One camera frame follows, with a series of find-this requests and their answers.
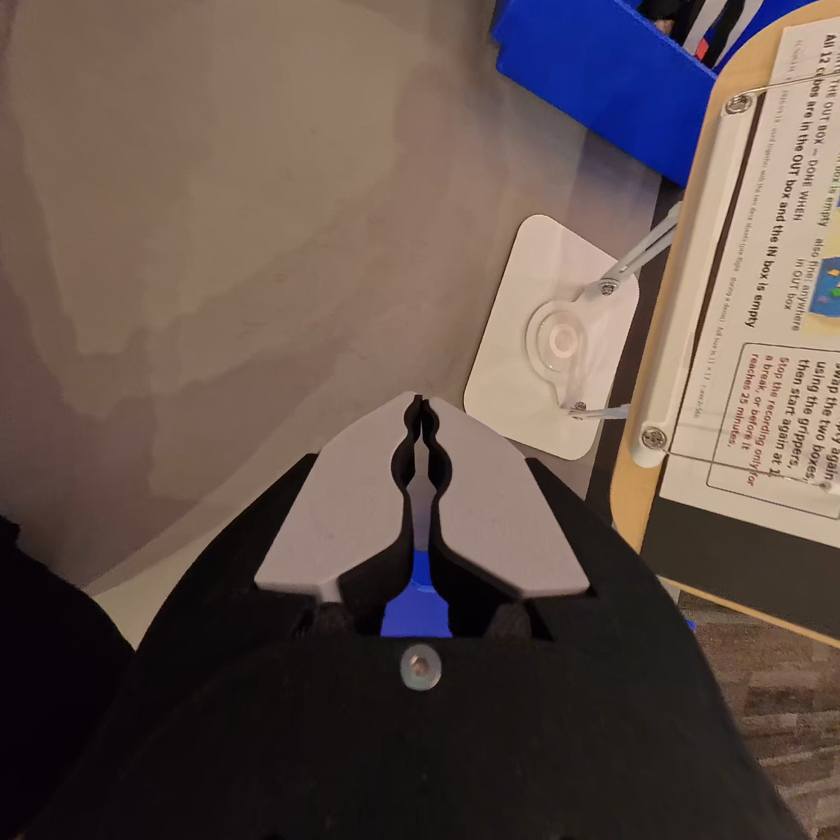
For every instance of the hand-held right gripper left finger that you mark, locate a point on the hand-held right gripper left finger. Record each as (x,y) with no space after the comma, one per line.
(341,512)

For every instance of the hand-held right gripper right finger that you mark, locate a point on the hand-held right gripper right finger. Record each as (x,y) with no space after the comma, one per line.
(499,518)

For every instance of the metal stand leg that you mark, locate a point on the metal stand leg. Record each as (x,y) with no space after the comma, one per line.
(646,253)
(600,413)

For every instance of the white stand base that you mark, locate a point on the white stand base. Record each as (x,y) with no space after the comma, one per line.
(525,275)

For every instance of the printed instruction sheet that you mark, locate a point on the printed instruction sheet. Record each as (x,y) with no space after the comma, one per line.
(774,407)

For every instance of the white sheet holder strip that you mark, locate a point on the white sheet holder strip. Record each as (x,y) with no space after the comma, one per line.
(695,282)

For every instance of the person's dark clothing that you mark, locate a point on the person's dark clothing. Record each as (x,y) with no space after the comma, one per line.
(46,689)

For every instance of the black and white striped object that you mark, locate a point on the black and white striped object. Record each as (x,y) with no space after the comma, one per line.
(715,26)

